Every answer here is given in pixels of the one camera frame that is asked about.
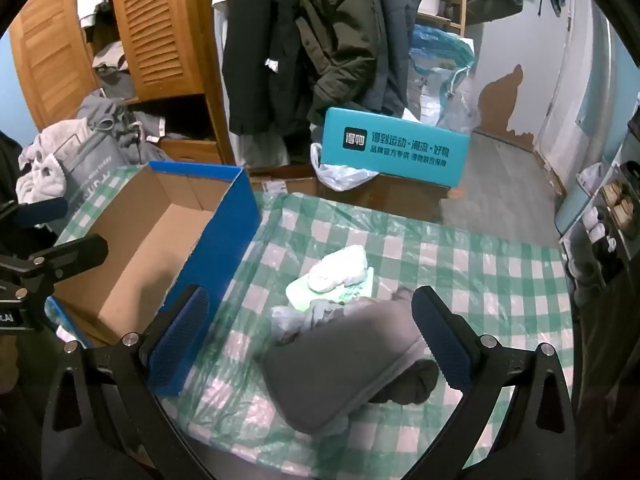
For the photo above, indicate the beige shoes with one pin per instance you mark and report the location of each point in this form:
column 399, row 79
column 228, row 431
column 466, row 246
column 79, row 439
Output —
column 620, row 205

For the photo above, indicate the light green wipes pack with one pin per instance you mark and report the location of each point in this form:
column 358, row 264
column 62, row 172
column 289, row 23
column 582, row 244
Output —
column 300, row 295

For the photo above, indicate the clear crumpled plastic bag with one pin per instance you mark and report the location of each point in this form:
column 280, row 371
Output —
column 290, row 322

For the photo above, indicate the shoe rack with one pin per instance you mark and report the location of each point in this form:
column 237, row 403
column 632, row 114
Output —
column 600, row 195

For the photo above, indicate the grey hoodie pile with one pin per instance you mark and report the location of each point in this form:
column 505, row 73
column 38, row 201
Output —
column 107, row 110

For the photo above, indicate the teal printed box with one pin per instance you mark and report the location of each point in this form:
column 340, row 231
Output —
column 395, row 147

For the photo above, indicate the green checkered tablecloth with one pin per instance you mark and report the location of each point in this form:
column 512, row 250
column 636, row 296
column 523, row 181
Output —
column 450, row 270

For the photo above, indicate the black hanging jacket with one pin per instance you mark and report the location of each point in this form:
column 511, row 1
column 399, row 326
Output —
column 260, row 60

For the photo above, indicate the white crumpled cloth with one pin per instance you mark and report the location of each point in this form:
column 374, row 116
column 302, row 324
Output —
column 50, row 150

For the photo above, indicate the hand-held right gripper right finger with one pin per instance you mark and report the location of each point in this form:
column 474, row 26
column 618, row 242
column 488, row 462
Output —
column 441, row 341

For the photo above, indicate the white shoes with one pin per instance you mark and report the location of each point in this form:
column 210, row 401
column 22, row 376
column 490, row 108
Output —
column 595, row 225

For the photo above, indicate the grey fleece cloth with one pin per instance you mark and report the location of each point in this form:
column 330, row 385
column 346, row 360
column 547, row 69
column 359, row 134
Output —
column 340, row 360

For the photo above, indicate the olive hanging jacket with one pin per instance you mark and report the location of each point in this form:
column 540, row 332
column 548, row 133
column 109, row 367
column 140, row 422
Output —
column 340, row 35

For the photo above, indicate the navy hanging jacket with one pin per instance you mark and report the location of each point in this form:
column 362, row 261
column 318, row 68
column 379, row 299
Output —
column 397, row 35

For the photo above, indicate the white plastic bag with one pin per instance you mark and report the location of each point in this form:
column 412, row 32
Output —
column 340, row 175

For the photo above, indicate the blue printed plastic bag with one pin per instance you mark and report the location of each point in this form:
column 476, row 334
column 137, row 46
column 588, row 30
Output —
column 440, row 80

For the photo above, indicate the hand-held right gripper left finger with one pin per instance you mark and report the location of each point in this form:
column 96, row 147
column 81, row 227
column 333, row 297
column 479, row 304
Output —
column 180, row 341

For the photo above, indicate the white tissue pack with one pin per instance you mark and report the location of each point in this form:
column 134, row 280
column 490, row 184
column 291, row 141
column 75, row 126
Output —
column 337, row 267

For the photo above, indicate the brown cardboard box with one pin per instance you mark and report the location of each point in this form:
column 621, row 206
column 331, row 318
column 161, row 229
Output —
column 395, row 200

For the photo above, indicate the grey printed bag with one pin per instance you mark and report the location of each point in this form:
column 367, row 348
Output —
column 97, row 160

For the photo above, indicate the blue cardboard box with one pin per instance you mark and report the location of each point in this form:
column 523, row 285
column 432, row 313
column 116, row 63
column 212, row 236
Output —
column 222, row 240

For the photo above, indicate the wooden louvered wardrobe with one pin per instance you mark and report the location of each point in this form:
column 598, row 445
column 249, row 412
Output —
column 155, row 25

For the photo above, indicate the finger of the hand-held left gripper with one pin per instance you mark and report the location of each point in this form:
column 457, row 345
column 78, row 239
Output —
column 42, row 210
column 70, row 254

